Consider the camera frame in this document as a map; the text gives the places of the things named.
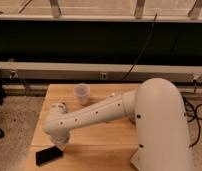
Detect black eraser block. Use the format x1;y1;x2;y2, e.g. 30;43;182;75
35;146;63;165

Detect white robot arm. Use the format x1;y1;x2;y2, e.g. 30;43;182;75
43;78;194;171

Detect translucent plastic cup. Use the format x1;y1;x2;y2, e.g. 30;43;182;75
73;83;90;105

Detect white paper card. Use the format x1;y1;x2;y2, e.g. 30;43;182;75
130;152;138;170

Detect black hanging cable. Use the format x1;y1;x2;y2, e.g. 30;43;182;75
121;12;159;82

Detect dark conveyor belt rail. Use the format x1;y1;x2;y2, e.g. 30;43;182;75
0;19;202;83

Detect black floor cables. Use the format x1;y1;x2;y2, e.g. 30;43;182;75
183;83;202;148

